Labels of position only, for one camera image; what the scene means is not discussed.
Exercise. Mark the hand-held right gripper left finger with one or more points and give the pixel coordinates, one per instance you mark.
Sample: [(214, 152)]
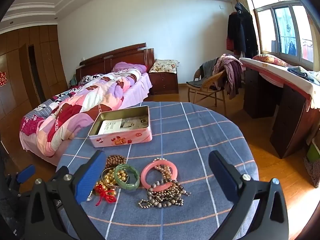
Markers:
[(90, 177)]

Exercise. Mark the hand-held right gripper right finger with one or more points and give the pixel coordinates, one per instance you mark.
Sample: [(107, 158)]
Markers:
[(225, 177)]

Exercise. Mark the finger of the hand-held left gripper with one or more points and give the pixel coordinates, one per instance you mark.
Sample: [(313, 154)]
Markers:
[(25, 173)]

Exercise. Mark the pink tin box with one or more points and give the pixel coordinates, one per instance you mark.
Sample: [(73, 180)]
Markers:
[(120, 140)]

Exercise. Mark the pink bangle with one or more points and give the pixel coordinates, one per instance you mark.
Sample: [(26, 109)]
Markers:
[(144, 175)]

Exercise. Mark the white printed booklet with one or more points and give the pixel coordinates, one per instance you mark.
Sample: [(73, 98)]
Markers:
[(112, 126)]

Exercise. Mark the blue plaid tablecloth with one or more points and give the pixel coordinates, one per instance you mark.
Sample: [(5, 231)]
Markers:
[(175, 135)]

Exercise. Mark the pink patchwork quilt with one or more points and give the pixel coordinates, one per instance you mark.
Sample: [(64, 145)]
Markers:
[(82, 100)]

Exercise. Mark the woven basket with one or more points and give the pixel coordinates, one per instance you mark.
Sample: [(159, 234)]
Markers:
[(312, 172)]

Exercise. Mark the brown wooden wardrobe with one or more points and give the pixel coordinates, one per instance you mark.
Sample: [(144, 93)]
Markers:
[(15, 85)]

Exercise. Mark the dark wooden desk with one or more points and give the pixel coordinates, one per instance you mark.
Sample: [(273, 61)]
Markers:
[(287, 110)]

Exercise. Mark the green box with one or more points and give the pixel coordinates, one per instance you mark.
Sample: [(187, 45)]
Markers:
[(313, 152)]

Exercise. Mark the dark seat cushion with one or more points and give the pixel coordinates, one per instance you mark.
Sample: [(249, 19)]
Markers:
[(198, 83)]

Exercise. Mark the red paper decoration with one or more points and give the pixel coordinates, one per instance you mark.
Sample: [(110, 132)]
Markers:
[(3, 78)]

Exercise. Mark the teal bag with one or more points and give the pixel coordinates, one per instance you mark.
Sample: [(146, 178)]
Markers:
[(73, 81)]

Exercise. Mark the wicker chair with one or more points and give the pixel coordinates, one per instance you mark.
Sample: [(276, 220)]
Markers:
[(217, 78)]

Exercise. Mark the pink and purple garments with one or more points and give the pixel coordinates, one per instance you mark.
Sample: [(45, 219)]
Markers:
[(228, 72)]

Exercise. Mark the grey garment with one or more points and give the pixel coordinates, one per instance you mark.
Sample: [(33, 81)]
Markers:
[(207, 68)]

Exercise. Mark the dark wooden nightstand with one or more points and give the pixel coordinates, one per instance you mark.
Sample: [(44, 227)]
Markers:
[(163, 82)]

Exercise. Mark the purple pillow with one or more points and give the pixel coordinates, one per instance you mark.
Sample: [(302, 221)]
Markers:
[(130, 67)]

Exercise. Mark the white and red desk cloth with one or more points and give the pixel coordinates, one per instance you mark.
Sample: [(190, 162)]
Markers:
[(275, 71)]

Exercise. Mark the dark wooden bed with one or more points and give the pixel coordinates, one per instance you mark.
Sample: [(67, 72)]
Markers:
[(112, 57)]

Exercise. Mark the pink floral pillow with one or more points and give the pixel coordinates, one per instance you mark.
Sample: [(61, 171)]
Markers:
[(271, 59)]

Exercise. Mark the floral cushion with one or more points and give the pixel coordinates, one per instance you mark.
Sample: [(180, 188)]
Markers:
[(163, 66)]

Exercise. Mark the pile of light blue clothes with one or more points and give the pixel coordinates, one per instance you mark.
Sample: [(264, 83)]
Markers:
[(307, 75)]

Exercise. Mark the hanging dark coats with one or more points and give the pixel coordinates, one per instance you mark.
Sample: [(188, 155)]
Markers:
[(241, 32)]

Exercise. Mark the window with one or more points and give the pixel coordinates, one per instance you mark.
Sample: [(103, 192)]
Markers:
[(285, 30)]

